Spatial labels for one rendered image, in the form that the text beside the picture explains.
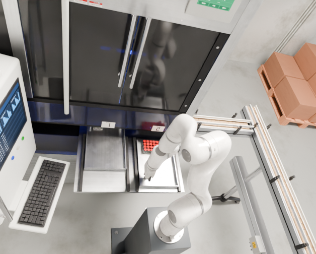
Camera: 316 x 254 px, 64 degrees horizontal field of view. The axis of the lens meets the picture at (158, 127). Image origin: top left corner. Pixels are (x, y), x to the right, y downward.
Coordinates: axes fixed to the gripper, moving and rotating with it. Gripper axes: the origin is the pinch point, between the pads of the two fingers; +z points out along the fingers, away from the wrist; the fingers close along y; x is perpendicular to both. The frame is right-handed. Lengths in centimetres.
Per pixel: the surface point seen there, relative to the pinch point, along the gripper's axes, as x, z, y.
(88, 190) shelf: -35.1, 5.8, 8.1
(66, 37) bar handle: -50, -74, -26
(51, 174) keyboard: -57, 11, -4
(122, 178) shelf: -14.8, 6.0, 0.0
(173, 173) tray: 20.9, 5.9, -4.4
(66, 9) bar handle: -50, -86, -26
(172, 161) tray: 21.2, 6.1, -13.8
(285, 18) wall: 244, 11, -271
